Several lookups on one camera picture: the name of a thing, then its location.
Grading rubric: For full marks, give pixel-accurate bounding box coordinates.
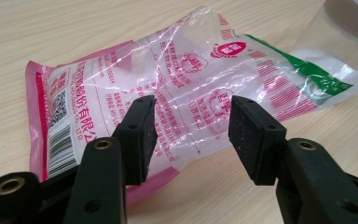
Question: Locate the pink printed plastic bag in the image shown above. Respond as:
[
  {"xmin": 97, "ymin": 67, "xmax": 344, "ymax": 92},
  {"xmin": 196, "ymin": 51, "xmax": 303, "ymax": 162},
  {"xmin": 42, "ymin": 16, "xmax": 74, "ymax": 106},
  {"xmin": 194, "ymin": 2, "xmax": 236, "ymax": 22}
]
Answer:
[{"xmin": 24, "ymin": 4, "xmax": 353, "ymax": 206}]

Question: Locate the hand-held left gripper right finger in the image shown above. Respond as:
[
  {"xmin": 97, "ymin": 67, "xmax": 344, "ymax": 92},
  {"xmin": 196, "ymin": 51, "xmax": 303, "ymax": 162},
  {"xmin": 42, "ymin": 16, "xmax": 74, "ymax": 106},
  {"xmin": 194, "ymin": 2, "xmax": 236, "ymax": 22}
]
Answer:
[{"xmin": 227, "ymin": 94, "xmax": 358, "ymax": 224}]

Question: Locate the clear glass cup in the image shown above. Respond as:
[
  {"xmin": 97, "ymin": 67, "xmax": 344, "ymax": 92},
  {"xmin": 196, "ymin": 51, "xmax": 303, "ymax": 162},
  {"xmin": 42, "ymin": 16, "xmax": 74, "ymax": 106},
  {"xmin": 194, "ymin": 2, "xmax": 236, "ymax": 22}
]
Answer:
[{"xmin": 292, "ymin": 0, "xmax": 358, "ymax": 76}]

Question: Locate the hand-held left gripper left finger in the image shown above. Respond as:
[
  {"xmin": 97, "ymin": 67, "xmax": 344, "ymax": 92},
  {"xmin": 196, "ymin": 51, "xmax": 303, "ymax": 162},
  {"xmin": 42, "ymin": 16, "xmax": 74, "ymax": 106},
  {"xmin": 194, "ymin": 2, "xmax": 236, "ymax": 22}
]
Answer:
[{"xmin": 63, "ymin": 94, "xmax": 158, "ymax": 224}]

